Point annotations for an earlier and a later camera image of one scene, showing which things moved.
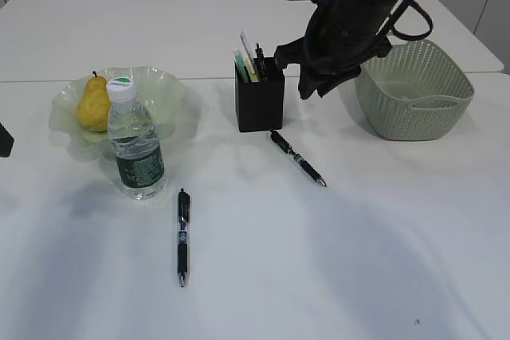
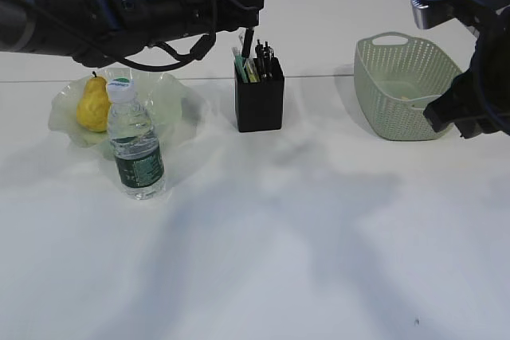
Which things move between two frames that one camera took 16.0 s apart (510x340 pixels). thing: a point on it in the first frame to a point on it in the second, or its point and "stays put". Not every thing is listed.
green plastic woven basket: (413, 91) stays put
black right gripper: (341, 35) to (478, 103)
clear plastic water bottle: (134, 134) stays put
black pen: (288, 148) to (268, 54)
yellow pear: (95, 107) stays put
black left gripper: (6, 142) to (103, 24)
